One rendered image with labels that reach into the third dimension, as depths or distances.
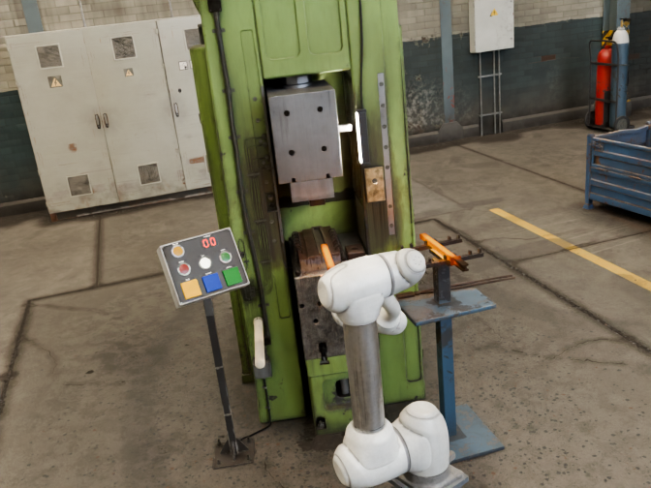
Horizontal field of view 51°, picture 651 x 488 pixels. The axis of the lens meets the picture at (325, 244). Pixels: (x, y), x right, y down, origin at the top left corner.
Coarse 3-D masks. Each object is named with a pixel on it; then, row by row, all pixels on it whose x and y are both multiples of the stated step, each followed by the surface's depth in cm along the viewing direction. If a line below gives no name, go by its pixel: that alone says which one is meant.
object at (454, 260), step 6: (420, 234) 326; (426, 234) 325; (426, 240) 320; (432, 240) 317; (432, 246) 314; (438, 246) 309; (438, 252) 308; (444, 252) 302; (450, 252) 301; (450, 258) 293; (456, 258) 293; (450, 264) 295; (456, 264) 292; (462, 264) 286; (468, 264) 286; (462, 270) 286; (468, 270) 286
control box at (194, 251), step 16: (192, 240) 305; (208, 240) 308; (224, 240) 312; (160, 256) 302; (176, 256) 301; (192, 256) 304; (208, 256) 307; (176, 272) 299; (192, 272) 302; (208, 272) 305; (240, 272) 311; (176, 288) 297; (224, 288) 306; (240, 288) 316; (176, 304) 300
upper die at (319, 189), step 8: (328, 176) 317; (288, 184) 345; (296, 184) 314; (304, 184) 314; (312, 184) 315; (320, 184) 315; (328, 184) 315; (296, 192) 315; (304, 192) 315; (312, 192) 316; (320, 192) 316; (328, 192) 317; (296, 200) 316; (304, 200) 317
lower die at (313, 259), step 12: (312, 228) 364; (324, 228) 364; (300, 240) 353; (312, 240) 348; (300, 252) 337; (312, 252) 332; (336, 252) 328; (300, 264) 327; (312, 264) 328; (324, 264) 329; (336, 264) 329
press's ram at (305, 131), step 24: (288, 96) 300; (312, 96) 301; (288, 120) 304; (312, 120) 305; (336, 120) 306; (288, 144) 307; (312, 144) 308; (336, 144) 310; (288, 168) 311; (312, 168) 312; (336, 168) 313
